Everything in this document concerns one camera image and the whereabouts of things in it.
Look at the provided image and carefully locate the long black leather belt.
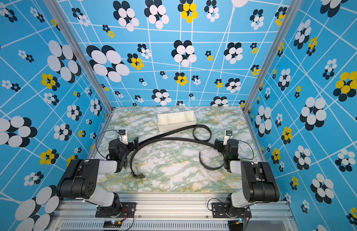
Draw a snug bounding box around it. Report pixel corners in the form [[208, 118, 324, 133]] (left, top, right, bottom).
[[129, 125, 216, 179]]

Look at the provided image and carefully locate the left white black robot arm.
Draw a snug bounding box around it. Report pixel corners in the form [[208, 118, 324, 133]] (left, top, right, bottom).
[[57, 137, 139, 218]]

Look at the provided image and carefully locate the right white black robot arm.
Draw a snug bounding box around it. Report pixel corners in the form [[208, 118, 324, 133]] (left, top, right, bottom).
[[214, 139, 279, 218]]

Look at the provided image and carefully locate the white compartment storage tray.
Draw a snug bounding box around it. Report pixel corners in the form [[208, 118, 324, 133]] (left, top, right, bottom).
[[157, 110, 197, 132]]

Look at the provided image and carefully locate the left circuit board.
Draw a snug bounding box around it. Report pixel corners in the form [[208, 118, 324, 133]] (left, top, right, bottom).
[[103, 220, 123, 229]]

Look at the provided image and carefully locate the circuit board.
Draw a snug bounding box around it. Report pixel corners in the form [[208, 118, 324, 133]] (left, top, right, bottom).
[[103, 220, 123, 229], [228, 220, 244, 231]]

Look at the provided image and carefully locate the right circuit board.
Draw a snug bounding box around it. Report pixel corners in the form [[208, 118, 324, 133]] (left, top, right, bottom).
[[228, 220, 244, 231]]

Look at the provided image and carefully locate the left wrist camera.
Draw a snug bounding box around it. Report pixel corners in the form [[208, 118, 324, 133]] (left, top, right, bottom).
[[118, 130, 128, 145]]

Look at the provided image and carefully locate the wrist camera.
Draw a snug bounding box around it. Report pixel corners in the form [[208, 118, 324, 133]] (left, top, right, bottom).
[[223, 130, 232, 145], [118, 130, 128, 145]]

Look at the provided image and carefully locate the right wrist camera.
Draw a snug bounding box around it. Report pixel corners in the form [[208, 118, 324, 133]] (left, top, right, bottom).
[[223, 130, 232, 145]]

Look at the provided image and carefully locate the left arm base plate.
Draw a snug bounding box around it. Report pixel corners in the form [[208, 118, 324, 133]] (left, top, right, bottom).
[[95, 202, 137, 218]]

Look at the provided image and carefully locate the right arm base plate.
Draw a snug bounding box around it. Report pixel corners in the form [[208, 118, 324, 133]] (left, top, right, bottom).
[[210, 202, 252, 219]]

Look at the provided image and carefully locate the aluminium front frame rail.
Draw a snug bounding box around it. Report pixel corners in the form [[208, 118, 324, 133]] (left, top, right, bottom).
[[49, 192, 300, 231]]

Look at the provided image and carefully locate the left aluminium corner post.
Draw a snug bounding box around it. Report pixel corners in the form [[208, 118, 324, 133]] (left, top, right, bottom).
[[44, 1, 113, 113]]

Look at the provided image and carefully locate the aluminium corner post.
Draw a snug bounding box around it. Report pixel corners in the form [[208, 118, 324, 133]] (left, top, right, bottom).
[[44, 1, 113, 113], [244, 0, 303, 114]]

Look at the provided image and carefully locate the right aluminium corner post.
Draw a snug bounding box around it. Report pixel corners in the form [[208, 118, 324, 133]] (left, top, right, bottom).
[[244, 0, 303, 114]]

